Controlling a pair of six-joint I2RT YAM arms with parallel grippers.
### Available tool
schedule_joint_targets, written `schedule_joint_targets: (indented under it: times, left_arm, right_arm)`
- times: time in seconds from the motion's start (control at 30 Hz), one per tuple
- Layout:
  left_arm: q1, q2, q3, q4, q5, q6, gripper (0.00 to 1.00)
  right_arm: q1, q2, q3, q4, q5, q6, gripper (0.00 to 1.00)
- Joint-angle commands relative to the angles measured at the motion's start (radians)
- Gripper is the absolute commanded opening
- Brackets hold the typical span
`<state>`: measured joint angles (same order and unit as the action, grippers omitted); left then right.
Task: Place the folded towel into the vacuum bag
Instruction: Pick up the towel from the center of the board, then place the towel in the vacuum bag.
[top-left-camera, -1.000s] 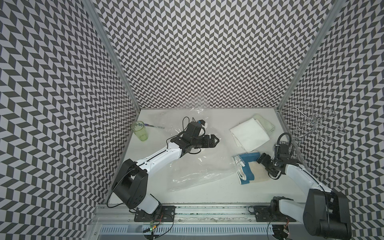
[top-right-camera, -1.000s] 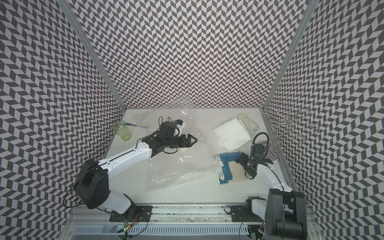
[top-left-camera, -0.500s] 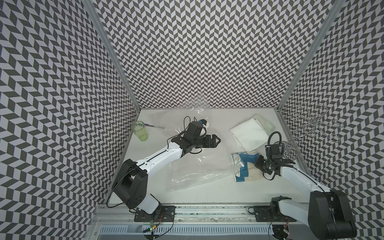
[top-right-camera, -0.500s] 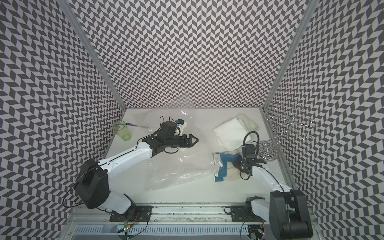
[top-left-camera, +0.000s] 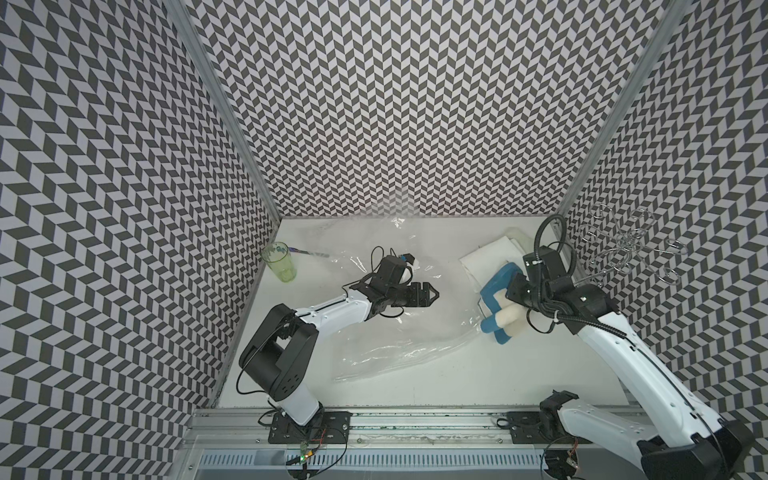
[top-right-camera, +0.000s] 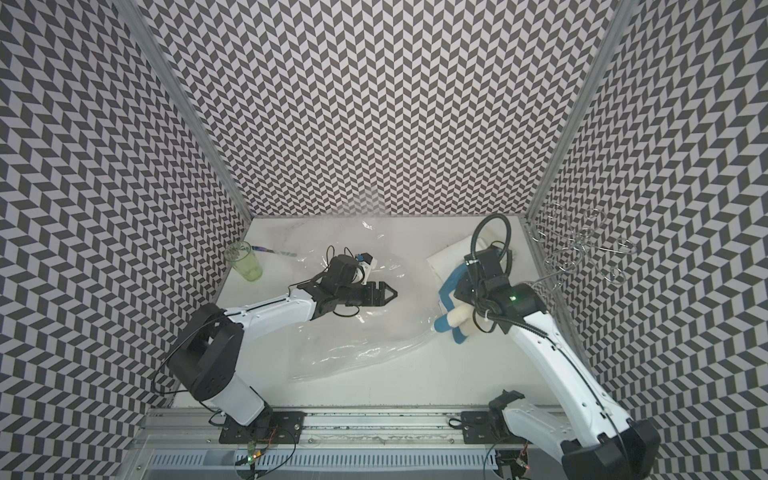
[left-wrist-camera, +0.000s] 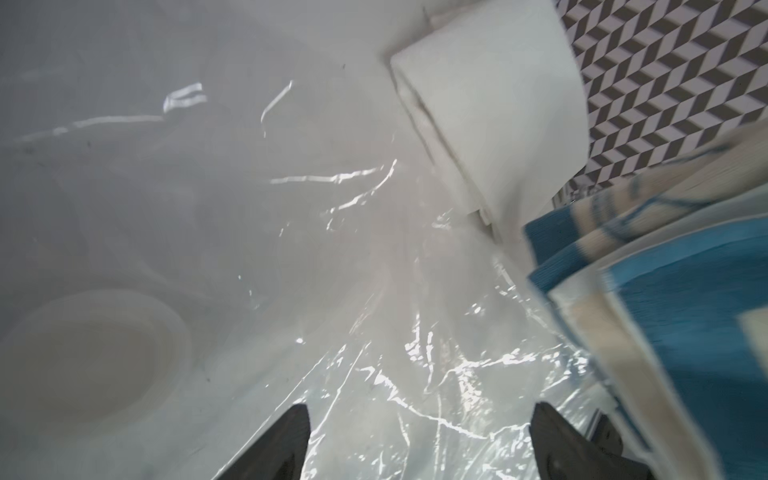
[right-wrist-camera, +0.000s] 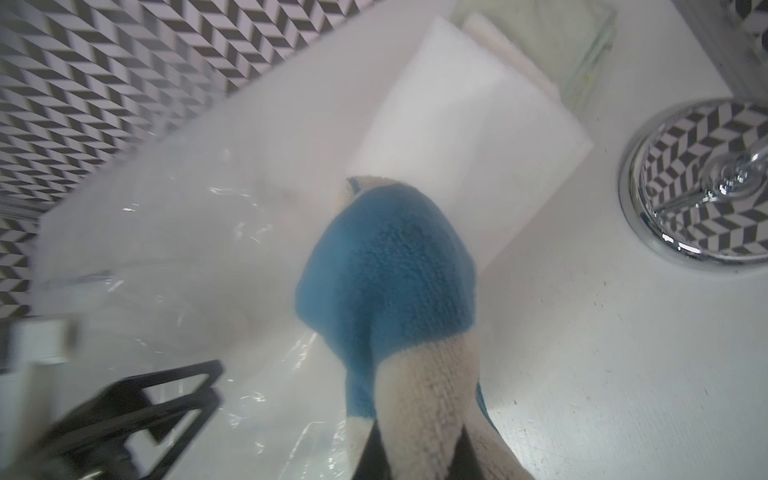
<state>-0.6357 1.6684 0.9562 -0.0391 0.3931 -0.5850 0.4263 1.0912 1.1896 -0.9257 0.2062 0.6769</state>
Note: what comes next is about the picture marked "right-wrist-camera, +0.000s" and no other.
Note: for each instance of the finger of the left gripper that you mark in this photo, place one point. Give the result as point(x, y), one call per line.
point(90, 442)

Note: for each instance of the white folded towel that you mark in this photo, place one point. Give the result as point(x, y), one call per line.
point(483, 142)

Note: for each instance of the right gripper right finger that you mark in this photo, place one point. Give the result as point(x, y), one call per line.
point(465, 464)

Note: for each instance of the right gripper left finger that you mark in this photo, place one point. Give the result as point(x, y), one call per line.
point(373, 463)

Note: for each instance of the clear plastic vacuum bag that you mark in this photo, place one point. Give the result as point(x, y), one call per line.
point(176, 258)

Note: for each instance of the pale green folded cloth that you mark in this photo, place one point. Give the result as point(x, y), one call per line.
point(558, 45)

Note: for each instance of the blue and cream towel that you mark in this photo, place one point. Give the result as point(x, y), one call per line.
point(391, 289)

